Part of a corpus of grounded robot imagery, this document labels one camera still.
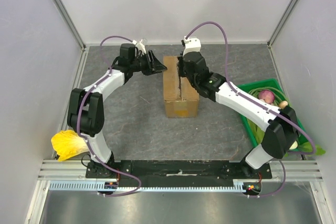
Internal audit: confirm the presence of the slotted cable duct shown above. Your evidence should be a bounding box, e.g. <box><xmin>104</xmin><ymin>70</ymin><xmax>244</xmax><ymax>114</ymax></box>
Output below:
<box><xmin>49</xmin><ymin>180</ymin><xmax>247</xmax><ymax>193</ymax></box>

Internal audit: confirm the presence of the brown cardboard express box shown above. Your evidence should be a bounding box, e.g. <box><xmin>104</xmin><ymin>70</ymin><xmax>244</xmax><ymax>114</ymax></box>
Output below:
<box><xmin>163</xmin><ymin>56</ymin><xmax>200</xmax><ymax>118</ymax></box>

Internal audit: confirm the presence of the yellow napa cabbage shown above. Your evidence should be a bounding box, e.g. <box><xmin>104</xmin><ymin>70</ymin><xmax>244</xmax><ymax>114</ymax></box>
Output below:
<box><xmin>51</xmin><ymin>130</ymin><xmax>89</xmax><ymax>162</ymax></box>

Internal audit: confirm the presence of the purple onion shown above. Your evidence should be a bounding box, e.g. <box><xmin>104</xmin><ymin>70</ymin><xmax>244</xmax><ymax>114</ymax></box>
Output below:
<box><xmin>258</xmin><ymin>90</ymin><xmax>275</xmax><ymax>104</ymax></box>

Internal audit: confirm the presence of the brown mushroom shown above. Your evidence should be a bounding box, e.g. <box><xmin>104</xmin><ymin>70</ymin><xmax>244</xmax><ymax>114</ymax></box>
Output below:
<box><xmin>278</xmin><ymin>101</ymin><xmax>289</xmax><ymax>109</ymax></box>

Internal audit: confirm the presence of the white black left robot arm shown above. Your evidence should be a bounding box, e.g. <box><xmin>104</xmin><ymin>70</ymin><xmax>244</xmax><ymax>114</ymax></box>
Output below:
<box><xmin>67</xmin><ymin>40</ymin><xmax>167</xmax><ymax>178</ymax></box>

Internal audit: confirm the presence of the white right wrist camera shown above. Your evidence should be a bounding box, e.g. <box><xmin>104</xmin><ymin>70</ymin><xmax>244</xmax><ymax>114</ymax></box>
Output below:
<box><xmin>181</xmin><ymin>37</ymin><xmax>201</xmax><ymax>56</ymax></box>

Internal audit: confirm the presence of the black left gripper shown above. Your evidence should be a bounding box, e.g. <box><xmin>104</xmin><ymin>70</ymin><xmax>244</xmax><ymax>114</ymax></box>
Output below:
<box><xmin>130</xmin><ymin>50</ymin><xmax>167</xmax><ymax>77</ymax></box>

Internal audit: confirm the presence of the aluminium frame rail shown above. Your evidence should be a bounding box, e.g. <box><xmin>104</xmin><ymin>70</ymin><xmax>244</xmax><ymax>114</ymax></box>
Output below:
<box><xmin>38</xmin><ymin>160</ymin><xmax>322</xmax><ymax>182</ymax></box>

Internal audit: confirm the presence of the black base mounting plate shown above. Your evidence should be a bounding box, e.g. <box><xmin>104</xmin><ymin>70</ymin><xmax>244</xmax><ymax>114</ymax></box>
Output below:
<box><xmin>85</xmin><ymin>159</ymin><xmax>272</xmax><ymax>179</ymax></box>

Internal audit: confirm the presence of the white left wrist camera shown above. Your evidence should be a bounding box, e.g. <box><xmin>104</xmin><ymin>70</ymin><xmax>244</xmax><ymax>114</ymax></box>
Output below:
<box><xmin>132</xmin><ymin>38</ymin><xmax>147</xmax><ymax>56</ymax></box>

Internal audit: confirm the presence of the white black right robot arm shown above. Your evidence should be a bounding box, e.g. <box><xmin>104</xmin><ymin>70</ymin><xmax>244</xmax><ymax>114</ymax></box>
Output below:
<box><xmin>178</xmin><ymin>52</ymin><xmax>299</xmax><ymax>179</ymax></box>

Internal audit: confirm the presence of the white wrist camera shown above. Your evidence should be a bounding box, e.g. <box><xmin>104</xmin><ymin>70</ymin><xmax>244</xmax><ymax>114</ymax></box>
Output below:
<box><xmin>132</xmin><ymin>38</ymin><xmax>147</xmax><ymax>56</ymax></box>
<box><xmin>181</xmin><ymin>37</ymin><xmax>201</xmax><ymax>56</ymax></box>

